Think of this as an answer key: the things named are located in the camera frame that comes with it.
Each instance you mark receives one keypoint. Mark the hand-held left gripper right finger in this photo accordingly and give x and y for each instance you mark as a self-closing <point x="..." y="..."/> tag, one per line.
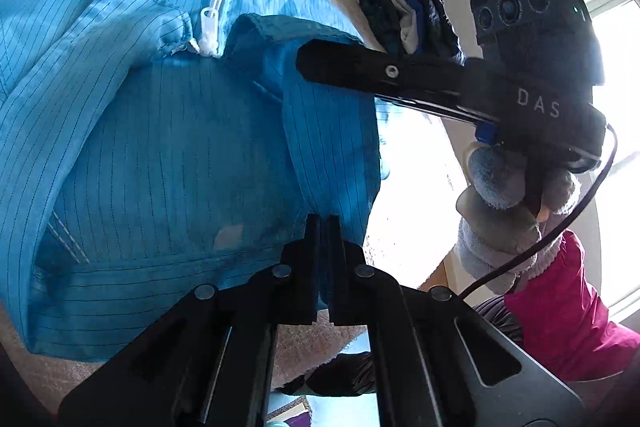
<point x="340" y="287"/>

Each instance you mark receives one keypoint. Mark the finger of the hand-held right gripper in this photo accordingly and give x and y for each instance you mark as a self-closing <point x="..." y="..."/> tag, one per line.
<point x="380" y="72"/>
<point x="450" y="109"/>

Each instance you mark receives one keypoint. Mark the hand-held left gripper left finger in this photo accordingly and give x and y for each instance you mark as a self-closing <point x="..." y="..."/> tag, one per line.
<point x="307" y="277"/>

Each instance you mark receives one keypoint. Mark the blue striped jacket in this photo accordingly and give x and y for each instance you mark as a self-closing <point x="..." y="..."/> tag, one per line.
<point x="175" y="157"/>

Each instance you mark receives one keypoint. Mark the person's right forearm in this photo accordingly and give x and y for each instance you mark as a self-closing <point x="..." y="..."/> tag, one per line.
<point x="575" y="317"/>

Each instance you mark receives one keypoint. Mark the pile of dark folded clothes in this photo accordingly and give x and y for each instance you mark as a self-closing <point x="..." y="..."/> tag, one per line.
<point x="380" y="17"/>

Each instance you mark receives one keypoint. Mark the person's right hand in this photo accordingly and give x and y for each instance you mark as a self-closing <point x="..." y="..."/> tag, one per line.
<point x="495" y="232"/>

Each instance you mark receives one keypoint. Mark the navy puffer jacket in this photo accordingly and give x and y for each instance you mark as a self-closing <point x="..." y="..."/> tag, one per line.
<point x="435" y="7"/>

